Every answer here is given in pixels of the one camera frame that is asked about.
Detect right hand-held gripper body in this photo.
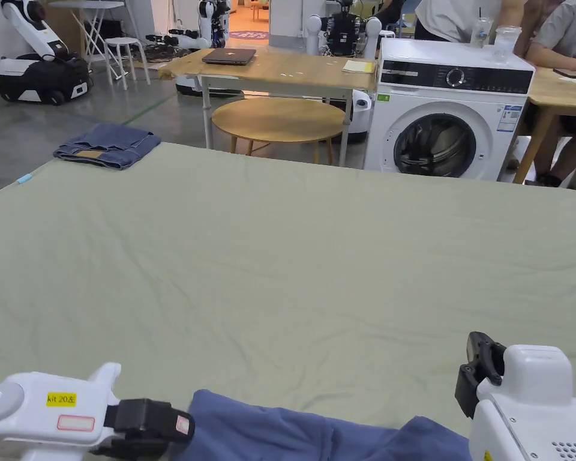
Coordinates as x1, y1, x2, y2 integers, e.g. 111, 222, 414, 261
469, 345, 576, 461

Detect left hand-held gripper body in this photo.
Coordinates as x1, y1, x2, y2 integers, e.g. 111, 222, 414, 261
0, 362, 122, 461

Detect dark blue shirt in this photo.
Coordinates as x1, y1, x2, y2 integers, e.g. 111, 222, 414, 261
170, 388, 472, 461

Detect bed with pale green sheet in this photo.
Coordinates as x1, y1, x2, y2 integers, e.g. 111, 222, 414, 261
0, 141, 576, 461

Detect white washing machine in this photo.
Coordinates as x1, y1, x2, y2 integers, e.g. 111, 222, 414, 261
363, 16, 536, 182

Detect light wooden desk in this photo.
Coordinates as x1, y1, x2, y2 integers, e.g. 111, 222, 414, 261
511, 67, 576, 186

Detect folded blue jeans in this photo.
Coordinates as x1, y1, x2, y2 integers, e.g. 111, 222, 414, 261
52, 124, 162, 171

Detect round wooden low table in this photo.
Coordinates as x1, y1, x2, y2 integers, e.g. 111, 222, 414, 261
211, 98, 347, 167

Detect rectangular wooden table with laptop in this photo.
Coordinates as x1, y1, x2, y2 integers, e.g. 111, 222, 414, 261
158, 47, 381, 151

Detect white robot on black base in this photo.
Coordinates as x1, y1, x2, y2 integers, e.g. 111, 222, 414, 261
0, 0, 95, 106

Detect white and black humanoid robot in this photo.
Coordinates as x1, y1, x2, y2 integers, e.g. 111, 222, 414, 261
305, 0, 383, 144

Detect white round stool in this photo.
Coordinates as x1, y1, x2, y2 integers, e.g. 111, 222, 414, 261
104, 37, 152, 92

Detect white folding table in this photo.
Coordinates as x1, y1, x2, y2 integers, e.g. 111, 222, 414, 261
47, 0, 127, 74

